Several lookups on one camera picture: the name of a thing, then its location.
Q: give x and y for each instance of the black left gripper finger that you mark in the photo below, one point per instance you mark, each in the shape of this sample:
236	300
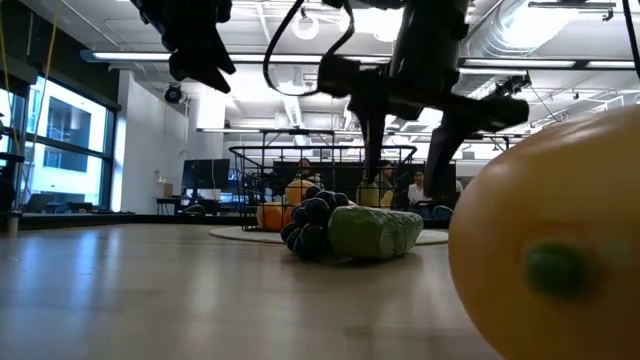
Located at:
220	61
195	70

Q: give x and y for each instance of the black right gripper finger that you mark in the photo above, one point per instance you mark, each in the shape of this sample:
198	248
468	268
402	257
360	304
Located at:
374	150
447	150

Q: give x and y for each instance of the green cucumber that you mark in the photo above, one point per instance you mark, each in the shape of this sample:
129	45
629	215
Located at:
372	232

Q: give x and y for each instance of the dark purple grape bunch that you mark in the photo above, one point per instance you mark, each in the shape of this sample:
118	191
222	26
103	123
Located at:
316	210

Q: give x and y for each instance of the small yellow-orange mango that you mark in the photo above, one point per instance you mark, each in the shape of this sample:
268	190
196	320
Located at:
299	191

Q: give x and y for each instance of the small round orange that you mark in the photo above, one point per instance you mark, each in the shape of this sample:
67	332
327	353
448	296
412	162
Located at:
276	217

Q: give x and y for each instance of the large orange papaya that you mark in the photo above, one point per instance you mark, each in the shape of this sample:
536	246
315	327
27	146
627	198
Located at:
560	210

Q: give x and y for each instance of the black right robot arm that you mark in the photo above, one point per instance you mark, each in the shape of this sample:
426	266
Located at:
430	25

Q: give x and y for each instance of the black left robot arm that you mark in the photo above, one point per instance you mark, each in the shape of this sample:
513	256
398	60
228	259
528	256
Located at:
180	5

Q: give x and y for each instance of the person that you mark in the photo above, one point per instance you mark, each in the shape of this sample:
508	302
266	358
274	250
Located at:
385	174
306	170
417	189

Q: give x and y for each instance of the black room divider panel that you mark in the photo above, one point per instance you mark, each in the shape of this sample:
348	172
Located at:
345	175

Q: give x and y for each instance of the blue chair back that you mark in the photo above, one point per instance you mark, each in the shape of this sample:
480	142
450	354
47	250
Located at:
444	213

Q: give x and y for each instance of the long ceiling light bar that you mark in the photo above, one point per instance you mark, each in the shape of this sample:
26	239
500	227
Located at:
125	56

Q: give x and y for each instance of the black ceiling-mounted device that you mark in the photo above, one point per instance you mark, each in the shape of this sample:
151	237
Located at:
512	85

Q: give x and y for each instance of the round white ceiling lamp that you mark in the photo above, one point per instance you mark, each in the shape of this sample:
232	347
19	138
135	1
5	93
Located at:
306	28

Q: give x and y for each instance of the black computer monitor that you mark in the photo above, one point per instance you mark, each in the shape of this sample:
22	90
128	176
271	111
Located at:
205	174

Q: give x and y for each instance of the small cardboard box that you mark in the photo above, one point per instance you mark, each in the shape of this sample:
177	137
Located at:
165	189

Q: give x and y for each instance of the large window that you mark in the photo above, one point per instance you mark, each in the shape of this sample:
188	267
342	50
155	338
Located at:
70	150

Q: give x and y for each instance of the white round plate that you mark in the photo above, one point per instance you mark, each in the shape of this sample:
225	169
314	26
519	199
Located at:
240	234

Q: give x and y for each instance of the dark laptop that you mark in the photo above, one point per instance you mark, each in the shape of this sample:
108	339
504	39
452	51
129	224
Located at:
40	203

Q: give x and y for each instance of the round black wall speaker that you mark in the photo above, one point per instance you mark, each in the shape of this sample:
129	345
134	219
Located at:
173	94

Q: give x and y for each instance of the black background rig frame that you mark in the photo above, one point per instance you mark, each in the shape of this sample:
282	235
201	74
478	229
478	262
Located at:
300	131
495	136

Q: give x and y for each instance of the silver ventilation duct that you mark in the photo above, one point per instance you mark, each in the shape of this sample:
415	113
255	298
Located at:
487	75

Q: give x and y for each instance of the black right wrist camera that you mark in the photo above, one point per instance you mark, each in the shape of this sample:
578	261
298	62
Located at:
340	76

